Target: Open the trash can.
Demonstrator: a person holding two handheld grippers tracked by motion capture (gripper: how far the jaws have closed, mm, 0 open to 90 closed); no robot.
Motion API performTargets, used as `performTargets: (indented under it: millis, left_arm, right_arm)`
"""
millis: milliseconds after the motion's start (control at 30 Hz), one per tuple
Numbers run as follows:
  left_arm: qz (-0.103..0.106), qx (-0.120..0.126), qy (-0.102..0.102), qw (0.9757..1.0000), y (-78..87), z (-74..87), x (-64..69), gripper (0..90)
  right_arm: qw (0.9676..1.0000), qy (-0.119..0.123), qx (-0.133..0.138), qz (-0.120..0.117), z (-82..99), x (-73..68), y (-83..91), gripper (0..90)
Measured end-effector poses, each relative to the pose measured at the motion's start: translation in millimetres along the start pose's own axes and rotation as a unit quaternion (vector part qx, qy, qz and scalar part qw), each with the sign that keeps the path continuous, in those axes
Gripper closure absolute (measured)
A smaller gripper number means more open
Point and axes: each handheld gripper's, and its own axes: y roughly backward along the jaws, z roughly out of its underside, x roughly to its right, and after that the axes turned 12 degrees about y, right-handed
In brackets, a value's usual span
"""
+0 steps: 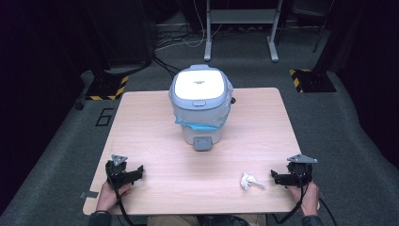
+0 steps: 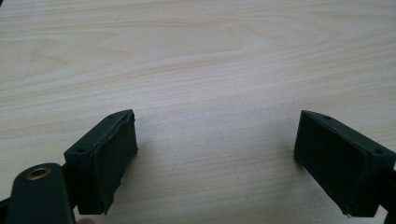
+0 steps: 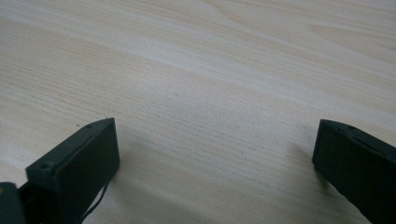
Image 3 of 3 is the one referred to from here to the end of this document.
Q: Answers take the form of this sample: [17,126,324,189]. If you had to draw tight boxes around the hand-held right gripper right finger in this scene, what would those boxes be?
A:
[311,119,396,224]

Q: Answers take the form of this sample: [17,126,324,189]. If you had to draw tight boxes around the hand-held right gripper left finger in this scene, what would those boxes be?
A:
[18,117,121,224]

